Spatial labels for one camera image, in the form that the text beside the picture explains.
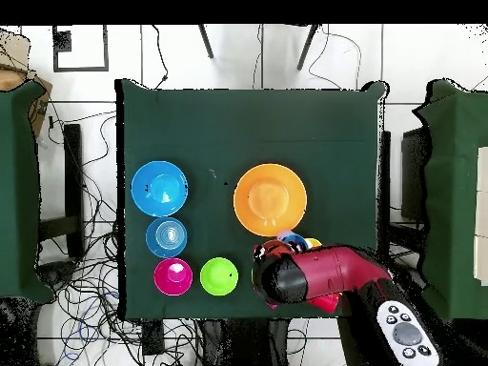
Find blue cup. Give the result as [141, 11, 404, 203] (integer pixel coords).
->
[276, 230, 310, 254]

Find large orange bowl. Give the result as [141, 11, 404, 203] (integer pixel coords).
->
[233, 163, 309, 238]

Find red cup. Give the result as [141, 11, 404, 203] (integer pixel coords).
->
[307, 292, 341, 315]

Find large blue bowl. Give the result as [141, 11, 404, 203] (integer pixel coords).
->
[130, 160, 190, 218]

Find green bowl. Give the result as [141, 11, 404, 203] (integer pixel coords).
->
[199, 256, 240, 297]

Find pink bowl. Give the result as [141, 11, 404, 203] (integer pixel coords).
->
[152, 257, 194, 297]

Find light blue shallow bowl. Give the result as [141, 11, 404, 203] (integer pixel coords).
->
[145, 216, 189, 259]

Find dark green table cloth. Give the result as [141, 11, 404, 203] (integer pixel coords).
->
[114, 78, 390, 321]

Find black computer case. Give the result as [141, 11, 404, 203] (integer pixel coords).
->
[399, 127, 430, 222]

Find green cloth side table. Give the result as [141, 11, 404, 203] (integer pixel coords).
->
[411, 78, 488, 327]
[0, 81, 54, 306]

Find grey chair base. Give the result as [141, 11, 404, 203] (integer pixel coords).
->
[35, 260, 79, 293]

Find cardboard box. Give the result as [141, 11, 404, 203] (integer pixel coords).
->
[0, 31, 53, 138]

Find black cable with plug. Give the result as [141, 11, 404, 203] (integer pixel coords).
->
[151, 24, 170, 90]

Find camera tripod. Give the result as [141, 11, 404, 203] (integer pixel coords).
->
[196, 23, 318, 72]

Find black metal frame bar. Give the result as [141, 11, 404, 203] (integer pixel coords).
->
[39, 123, 86, 260]

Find black square floor frame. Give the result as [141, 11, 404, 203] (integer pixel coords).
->
[51, 25, 110, 72]

